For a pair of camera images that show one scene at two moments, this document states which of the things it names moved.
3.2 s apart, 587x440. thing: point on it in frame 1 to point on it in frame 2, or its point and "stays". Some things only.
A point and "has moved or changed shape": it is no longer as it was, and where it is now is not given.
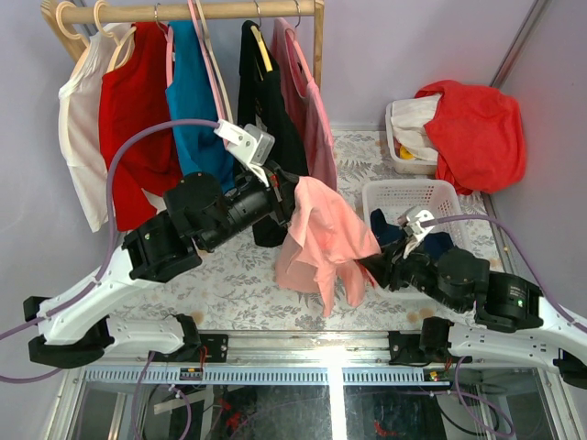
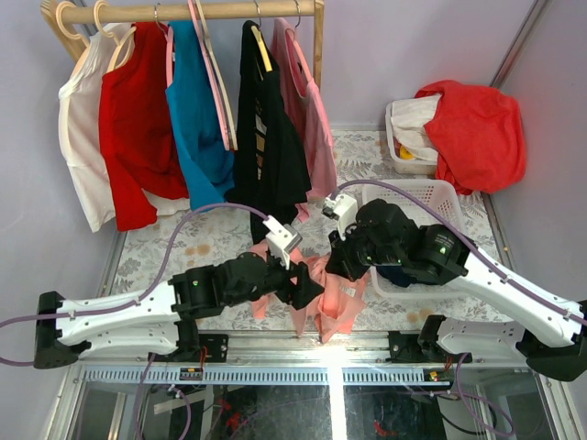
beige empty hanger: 217,71 stays
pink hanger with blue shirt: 170,47 stays
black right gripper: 392,264 to 344,255
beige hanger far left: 62,27 stays
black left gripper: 284,197 to 288,280
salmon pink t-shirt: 327,244 has moved or changed shape
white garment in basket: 408,118 stays
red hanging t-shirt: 133,96 stays
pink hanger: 219,101 stays
